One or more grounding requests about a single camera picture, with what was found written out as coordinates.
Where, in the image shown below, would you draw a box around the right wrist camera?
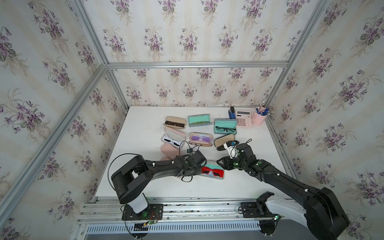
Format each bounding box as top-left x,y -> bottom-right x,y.
224,142 -> 238,159

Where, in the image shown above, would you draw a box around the brown tortoise glasses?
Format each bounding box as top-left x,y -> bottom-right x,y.
164,121 -> 185,129

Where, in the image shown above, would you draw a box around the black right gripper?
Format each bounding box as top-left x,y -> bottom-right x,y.
215,154 -> 249,171

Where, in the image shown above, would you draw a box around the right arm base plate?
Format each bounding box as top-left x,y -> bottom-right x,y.
238,192 -> 282,221

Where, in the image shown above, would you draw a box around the black green-lens glasses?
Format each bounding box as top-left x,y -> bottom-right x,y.
214,126 -> 237,135

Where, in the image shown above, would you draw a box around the blue black stapler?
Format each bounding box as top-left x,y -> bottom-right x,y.
228,106 -> 236,120

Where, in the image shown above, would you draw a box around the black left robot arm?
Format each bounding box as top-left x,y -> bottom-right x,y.
108,151 -> 207,205

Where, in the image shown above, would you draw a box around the purple pink glasses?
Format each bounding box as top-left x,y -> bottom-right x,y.
190,135 -> 212,144

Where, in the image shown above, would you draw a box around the pink case white sunglasses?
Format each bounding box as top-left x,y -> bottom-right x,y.
165,127 -> 186,143

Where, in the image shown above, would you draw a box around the teal case black glasses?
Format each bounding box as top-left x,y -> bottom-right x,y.
214,119 -> 237,133

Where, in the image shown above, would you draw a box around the pink calculator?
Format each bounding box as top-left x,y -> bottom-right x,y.
236,110 -> 253,128

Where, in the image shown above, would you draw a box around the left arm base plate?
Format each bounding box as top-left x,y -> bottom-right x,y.
122,204 -> 164,221

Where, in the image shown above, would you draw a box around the plaid case purple glasses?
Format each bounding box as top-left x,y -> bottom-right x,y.
188,133 -> 213,147

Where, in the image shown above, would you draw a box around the pink pen cup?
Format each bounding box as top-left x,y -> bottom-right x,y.
252,113 -> 268,126

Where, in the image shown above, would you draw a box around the beige case brown glasses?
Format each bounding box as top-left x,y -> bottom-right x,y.
164,116 -> 187,129

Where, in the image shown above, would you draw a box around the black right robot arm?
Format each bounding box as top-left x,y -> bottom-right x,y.
217,143 -> 350,240

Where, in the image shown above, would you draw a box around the grey teal-lined glasses case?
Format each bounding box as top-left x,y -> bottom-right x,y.
188,114 -> 212,127

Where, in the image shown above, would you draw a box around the grey case red sunglasses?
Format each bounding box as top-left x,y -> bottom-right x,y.
200,163 -> 225,180

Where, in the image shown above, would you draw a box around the beige case black glasses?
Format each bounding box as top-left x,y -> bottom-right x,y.
214,134 -> 240,151

